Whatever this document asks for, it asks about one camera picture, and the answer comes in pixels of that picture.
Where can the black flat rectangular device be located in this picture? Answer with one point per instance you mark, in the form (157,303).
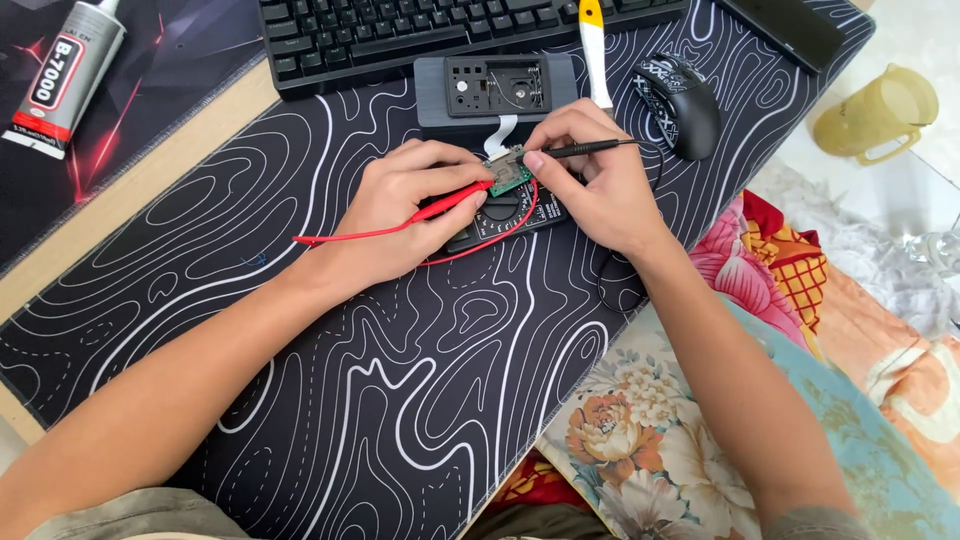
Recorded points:
(784,26)

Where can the black multimeter probe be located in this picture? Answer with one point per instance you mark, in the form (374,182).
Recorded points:
(581,149)

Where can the black white contour desk mat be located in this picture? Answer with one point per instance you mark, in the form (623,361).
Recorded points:
(420,345)

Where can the black patterned computer mouse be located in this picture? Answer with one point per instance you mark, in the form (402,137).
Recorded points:
(675,101)

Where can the black mechanical keyboard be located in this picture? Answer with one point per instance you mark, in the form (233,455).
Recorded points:
(442,34)

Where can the person's right hand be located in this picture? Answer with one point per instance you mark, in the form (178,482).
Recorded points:
(607,199)

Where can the person's left hand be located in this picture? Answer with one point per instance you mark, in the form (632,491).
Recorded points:
(401,206)

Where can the black digital multimeter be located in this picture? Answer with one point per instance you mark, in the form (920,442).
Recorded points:
(517,214)

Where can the red multimeter probe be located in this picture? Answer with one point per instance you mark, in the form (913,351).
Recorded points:
(450,206)

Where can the glue tube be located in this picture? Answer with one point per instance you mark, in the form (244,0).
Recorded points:
(64,79)

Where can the grey device case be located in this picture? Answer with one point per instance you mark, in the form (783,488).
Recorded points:
(491,94)

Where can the black red mouse pad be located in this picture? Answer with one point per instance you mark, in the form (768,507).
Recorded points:
(150,97)

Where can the green circuit board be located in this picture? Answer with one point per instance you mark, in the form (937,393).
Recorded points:
(510,171)

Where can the clear plastic bottle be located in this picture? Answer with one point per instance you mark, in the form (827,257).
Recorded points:
(934,251)

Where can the floral patterned blanket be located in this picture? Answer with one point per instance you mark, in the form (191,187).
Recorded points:
(825,360)

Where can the yellow translucent plastic jug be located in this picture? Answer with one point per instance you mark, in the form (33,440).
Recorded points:
(874,112)

